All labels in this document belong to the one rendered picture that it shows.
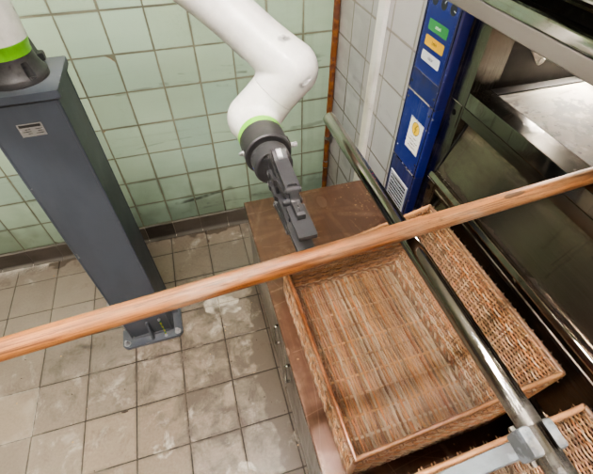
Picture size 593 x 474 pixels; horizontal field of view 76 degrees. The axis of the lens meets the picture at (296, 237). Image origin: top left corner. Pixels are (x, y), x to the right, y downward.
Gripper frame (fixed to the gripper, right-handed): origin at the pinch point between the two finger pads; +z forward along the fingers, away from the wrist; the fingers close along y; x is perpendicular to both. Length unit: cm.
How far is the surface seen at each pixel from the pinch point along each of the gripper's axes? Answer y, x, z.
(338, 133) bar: 2.7, -17.4, -27.9
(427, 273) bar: 2.9, -16.6, 11.6
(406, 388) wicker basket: 61, -27, 11
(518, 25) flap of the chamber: -21.8, -39.6, -12.7
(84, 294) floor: 120, 85, -96
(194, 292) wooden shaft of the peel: -0.3, 17.6, 6.9
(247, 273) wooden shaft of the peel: -0.6, 10.0, 6.0
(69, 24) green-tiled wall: 6, 47, -125
